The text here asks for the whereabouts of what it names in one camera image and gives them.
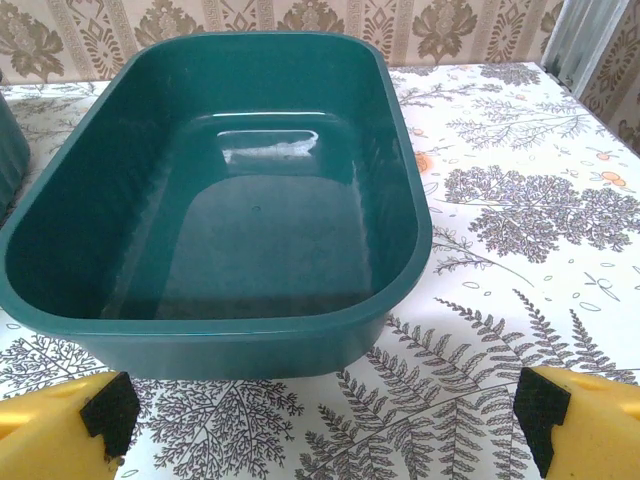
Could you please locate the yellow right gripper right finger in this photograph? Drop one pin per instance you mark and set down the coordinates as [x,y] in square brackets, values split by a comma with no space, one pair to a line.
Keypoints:
[595,430]

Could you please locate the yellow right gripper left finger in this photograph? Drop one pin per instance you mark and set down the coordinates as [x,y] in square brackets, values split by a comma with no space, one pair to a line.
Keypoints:
[45,435]

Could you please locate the dark teal plastic tub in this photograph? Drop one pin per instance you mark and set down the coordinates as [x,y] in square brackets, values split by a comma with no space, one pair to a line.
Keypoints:
[12,160]
[250,250]

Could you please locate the aluminium frame post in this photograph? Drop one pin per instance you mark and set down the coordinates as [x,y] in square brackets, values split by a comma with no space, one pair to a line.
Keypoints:
[580,45]

